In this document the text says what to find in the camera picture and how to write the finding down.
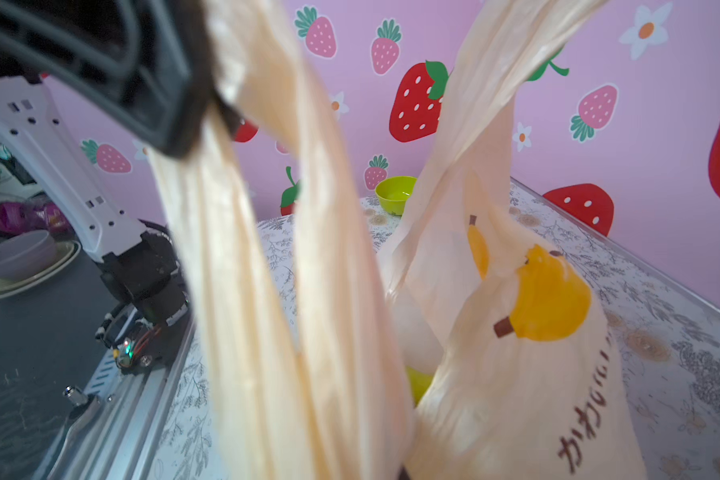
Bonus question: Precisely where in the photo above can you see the grey bowl on plates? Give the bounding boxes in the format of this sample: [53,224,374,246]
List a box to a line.
[0,230,56,281]

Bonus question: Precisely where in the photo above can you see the aluminium rail frame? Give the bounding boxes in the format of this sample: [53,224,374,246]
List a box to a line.
[32,314,194,479]

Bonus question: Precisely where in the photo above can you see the purple plastic object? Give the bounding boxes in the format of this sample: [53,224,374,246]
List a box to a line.
[0,202,71,235]

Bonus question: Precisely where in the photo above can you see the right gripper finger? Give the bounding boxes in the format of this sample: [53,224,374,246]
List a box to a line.
[0,1,240,158]

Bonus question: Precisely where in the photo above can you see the banana print plastic bag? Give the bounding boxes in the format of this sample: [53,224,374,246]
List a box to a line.
[150,1,647,479]

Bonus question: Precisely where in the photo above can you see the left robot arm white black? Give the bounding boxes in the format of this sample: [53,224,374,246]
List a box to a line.
[0,76,189,373]

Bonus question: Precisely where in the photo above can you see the green fake pear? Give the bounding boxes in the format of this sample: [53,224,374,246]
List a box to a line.
[406,367,434,406]

